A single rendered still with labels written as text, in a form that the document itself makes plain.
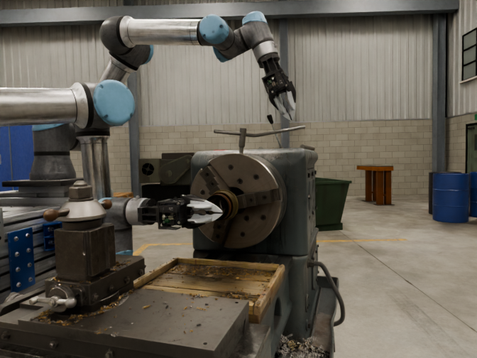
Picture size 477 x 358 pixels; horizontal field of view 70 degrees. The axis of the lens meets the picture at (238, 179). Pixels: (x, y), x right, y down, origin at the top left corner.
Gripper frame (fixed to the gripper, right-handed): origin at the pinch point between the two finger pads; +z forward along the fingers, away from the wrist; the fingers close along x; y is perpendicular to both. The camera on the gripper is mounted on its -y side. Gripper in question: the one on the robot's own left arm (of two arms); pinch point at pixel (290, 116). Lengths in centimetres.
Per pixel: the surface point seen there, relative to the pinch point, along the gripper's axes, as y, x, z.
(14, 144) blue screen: -361, -534, -217
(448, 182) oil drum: -588, 155, 125
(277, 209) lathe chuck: 8.5, -13.0, 26.7
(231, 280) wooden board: 27, -27, 40
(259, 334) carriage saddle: 61, -10, 41
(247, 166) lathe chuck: 8.5, -17.4, 10.8
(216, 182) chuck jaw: 14.6, -26.7, 12.3
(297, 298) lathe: -6, -21, 60
